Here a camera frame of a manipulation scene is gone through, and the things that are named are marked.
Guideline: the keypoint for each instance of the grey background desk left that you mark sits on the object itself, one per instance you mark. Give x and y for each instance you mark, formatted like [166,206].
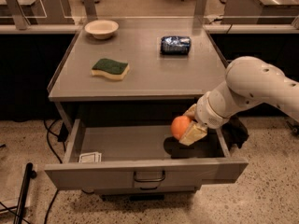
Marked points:
[39,12]

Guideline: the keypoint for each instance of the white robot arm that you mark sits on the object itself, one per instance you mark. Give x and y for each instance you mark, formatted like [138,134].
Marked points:
[248,82]

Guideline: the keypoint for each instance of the grey background desk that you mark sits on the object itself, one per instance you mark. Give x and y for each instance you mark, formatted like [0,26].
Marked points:
[260,11]
[39,12]

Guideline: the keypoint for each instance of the metal drawer handle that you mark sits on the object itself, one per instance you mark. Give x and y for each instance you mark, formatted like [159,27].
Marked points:
[149,177]

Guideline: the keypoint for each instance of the black cloth beside cabinet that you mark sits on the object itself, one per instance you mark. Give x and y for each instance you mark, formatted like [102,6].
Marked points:
[234,132]

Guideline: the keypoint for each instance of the green yellow sponge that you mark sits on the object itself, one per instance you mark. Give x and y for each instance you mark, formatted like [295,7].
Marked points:
[110,69]

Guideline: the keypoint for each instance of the white tag in drawer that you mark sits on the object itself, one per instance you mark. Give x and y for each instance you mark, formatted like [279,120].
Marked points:
[90,157]

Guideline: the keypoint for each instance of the black pole stand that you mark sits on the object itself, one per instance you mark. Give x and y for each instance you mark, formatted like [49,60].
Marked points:
[29,173]

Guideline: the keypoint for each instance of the grey background desk right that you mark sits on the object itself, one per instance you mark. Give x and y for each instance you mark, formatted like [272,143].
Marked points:
[260,11]

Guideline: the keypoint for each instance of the white ceramic bowl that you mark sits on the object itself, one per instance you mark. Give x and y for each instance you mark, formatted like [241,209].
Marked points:
[101,29]

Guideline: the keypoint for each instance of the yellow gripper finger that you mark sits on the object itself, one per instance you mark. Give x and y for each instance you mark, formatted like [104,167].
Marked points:
[194,133]
[190,112]

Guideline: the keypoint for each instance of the orange fruit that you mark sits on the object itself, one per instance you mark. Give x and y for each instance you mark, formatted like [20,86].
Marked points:
[179,125]

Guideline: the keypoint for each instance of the open grey top drawer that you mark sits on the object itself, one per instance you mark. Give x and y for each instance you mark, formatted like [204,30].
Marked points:
[130,149]

